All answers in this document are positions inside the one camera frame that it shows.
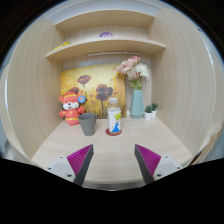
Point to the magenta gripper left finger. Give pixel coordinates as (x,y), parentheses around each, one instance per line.
(74,166)

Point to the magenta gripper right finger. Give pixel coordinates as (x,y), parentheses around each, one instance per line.
(154,166)

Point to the clear plastic water bottle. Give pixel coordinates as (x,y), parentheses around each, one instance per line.
(114,117)

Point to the grey mug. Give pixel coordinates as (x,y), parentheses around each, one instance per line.
(87,122)

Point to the red round coaster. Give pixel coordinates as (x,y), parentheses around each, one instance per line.
(108,133)

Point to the small potted succulent white pot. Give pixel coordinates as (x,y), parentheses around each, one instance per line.
(148,112)

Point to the light blue vase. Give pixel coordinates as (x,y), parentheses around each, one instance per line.
(137,105)

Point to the red plush tiger toy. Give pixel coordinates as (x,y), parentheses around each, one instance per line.
(72,107)

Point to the yellow poppy flower painting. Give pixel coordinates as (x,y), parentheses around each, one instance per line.
(98,83)

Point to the wooden shelf unit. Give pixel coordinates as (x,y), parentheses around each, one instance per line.
(187,72)

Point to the pink white artificial flowers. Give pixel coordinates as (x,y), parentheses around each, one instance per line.
(134,71)

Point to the white light bar under shelf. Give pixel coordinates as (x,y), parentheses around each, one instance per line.
(114,53)

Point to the yellow object on shelf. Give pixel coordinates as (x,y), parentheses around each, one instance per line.
(62,45)

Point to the purple object on shelf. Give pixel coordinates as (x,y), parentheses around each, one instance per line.
(106,34)

